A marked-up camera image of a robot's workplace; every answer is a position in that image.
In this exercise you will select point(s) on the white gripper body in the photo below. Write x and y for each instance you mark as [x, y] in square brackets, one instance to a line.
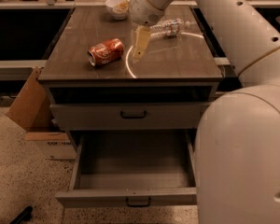
[143, 12]

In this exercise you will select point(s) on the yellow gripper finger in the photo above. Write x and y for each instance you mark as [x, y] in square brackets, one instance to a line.
[122, 7]
[142, 37]

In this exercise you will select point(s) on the red coke can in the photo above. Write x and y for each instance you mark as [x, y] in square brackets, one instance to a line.
[105, 52]

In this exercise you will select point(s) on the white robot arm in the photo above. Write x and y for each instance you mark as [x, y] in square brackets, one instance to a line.
[237, 145]

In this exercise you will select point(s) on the grey drawer cabinet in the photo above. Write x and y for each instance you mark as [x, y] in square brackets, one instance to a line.
[175, 70]

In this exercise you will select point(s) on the closed top drawer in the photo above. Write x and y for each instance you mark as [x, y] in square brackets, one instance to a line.
[128, 116]

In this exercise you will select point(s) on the open middle drawer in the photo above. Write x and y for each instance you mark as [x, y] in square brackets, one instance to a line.
[133, 169]

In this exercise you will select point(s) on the white bowl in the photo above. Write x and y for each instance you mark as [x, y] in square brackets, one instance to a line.
[109, 6]

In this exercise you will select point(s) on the clear plastic water bottle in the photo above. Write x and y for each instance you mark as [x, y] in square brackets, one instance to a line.
[168, 28]

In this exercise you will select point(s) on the brown cardboard sheet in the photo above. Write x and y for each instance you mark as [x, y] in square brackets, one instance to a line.
[30, 109]

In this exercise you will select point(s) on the black bar bottom left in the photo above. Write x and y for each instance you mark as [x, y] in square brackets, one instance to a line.
[24, 215]

